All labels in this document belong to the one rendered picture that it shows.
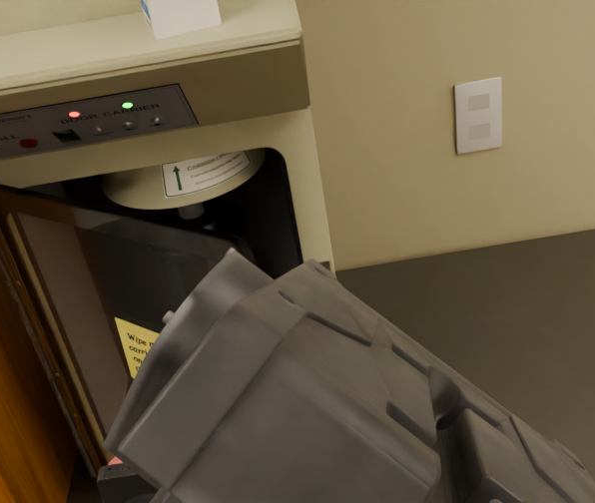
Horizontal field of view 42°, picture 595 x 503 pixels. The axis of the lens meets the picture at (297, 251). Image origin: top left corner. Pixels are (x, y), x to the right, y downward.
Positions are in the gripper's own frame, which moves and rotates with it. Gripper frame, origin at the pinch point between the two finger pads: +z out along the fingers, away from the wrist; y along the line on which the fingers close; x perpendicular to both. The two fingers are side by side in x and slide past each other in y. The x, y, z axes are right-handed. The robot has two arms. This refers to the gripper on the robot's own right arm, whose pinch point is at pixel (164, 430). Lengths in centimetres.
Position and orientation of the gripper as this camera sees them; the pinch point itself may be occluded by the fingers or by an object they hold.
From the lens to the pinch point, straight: 70.1
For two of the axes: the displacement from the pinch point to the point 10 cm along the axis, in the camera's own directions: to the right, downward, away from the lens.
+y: -1.5, -8.2, -5.5
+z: -0.7, -5.5, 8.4
